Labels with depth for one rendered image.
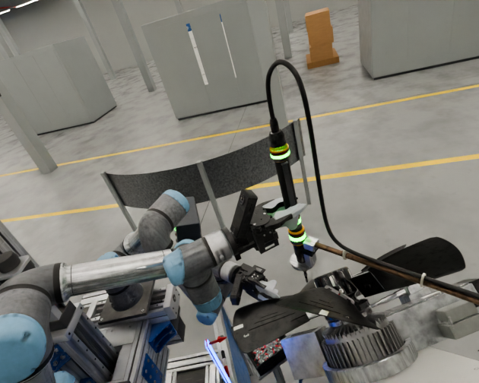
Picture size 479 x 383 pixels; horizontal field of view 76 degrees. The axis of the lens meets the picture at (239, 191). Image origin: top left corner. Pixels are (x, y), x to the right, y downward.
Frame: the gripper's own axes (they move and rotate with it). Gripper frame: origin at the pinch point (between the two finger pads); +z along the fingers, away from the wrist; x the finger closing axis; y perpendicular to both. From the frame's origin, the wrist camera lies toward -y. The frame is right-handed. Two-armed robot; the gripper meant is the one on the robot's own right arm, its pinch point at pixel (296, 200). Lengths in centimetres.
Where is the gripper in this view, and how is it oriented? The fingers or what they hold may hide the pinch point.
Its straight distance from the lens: 78.0
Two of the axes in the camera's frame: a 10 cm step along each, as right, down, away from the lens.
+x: 3.9, 4.1, -8.3
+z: 8.9, -4.1, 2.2
